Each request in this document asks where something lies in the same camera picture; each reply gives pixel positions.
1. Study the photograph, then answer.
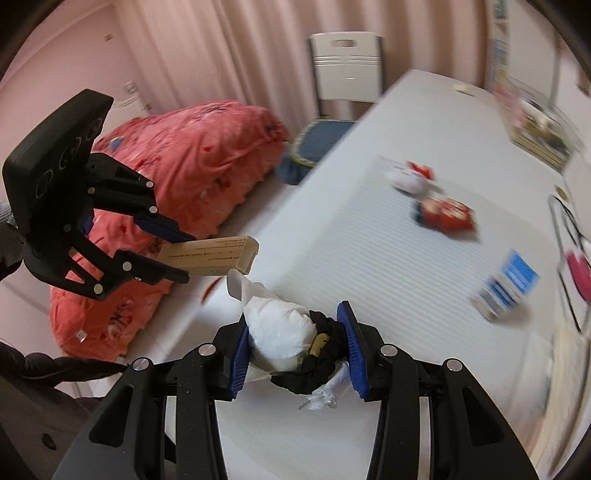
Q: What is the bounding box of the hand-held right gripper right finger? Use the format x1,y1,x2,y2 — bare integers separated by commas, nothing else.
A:
336,300,541,480

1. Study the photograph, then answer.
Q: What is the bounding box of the black fabric scrunchie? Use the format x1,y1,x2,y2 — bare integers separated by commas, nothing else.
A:
270,310,354,395

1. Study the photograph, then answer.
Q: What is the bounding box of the white bookshelf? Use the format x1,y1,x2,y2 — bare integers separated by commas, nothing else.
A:
485,0,564,100

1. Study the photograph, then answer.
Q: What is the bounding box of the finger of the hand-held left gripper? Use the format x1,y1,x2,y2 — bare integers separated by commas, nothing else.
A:
87,154,198,244
54,230,191,302

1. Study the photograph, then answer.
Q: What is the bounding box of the clear acrylic organizer box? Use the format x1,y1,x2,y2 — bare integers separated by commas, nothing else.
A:
501,85,585,169

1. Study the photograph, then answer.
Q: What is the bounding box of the blue seat cushion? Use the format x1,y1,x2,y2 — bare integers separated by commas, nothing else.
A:
276,119,358,185

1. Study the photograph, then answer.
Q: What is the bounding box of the pink striped curtain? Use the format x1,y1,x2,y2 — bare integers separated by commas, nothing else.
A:
113,0,490,121

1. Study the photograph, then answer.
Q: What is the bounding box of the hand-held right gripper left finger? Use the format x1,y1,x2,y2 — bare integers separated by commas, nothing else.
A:
52,320,254,480

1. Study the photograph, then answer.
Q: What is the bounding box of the beige long box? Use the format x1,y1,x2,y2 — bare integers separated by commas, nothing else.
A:
157,235,260,278

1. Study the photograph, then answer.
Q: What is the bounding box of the clear plastic wrapper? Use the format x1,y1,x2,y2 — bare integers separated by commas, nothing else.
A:
298,362,354,411

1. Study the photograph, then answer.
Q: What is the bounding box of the translucent desk mat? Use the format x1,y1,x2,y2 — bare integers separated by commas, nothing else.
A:
203,154,561,416

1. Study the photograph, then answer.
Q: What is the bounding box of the white cat toy red bow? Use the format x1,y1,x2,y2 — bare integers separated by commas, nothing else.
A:
392,161,437,193

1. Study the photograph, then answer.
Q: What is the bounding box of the white chair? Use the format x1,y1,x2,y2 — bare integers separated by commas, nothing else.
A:
308,31,385,121

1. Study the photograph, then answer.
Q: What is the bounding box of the blue and white small box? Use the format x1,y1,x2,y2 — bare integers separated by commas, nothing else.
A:
471,249,541,321

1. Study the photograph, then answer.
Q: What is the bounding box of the red printed blanket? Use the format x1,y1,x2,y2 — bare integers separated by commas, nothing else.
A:
48,102,291,361

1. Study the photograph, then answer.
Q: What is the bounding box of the white tissue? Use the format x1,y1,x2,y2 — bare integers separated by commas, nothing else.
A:
226,269,319,370

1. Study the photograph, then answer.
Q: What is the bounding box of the pink mini iron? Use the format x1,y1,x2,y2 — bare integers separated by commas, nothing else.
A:
566,249,591,303

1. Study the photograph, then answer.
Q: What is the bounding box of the black cable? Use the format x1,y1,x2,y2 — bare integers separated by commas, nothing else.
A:
548,194,587,335

